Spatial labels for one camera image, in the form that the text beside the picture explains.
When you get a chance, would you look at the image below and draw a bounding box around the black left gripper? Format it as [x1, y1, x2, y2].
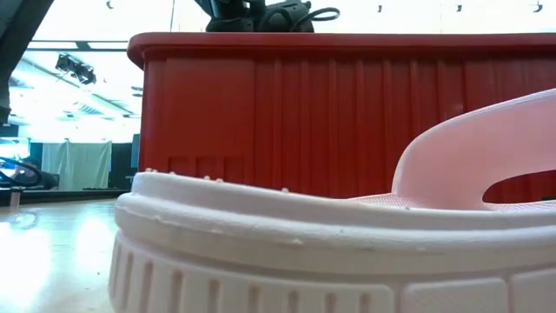
[255, 0, 315, 34]

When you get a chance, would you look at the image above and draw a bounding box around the red plastic bin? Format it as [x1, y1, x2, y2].
[127, 31, 556, 206]

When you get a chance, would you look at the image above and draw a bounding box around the black ceiling fixture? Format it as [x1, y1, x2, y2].
[54, 52, 98, 86]

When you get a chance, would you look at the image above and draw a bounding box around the pink slide sandal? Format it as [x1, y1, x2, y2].
[108, 89, 556, 313]

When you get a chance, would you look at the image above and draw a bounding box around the white curtain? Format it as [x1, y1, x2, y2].
[40, 139, 114, 192]

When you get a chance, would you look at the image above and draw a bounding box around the person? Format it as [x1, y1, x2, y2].
[11, 157, 61, 191]

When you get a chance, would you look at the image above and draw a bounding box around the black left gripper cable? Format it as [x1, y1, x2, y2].
[299, 6, 341, 23]

